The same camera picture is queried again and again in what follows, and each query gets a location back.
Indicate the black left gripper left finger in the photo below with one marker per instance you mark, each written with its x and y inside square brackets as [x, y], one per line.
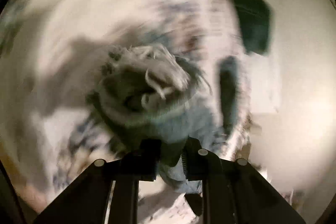
[106, 192]

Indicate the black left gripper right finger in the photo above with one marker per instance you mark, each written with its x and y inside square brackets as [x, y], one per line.
[232, 191]

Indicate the light blue denim shorts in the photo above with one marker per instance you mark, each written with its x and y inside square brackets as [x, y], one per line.
[147, 92]

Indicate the folded dark blue pants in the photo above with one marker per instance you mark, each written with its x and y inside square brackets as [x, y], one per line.
[228, 78]

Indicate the dark green blanket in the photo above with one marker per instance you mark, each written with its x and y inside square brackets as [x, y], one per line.
[254, 21]

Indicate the floral bed blanket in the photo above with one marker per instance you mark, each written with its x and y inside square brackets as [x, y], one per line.
[52, 52]

